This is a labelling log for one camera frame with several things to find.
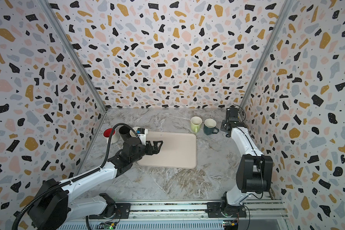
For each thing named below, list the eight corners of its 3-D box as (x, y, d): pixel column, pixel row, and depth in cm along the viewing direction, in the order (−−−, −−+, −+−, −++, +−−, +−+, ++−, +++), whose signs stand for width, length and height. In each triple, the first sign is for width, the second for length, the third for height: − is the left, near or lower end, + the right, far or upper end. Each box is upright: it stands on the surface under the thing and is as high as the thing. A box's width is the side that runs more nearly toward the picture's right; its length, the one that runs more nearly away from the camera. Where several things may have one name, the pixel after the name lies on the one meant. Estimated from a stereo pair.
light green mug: (190, 136, 107) (191, 128, 99) (190, 124, 114) (191, 116, 106) (201, 136, 107) (203, 128, 99) (200, 124, 114) (201, 116, 106)
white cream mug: (105, 144, 102) (100, 137, 95) (109, 134, 108) (104, 127, 101) (117, 144, 102) (113, 137, 95) (120, 135, 108) (116, 127, 101)
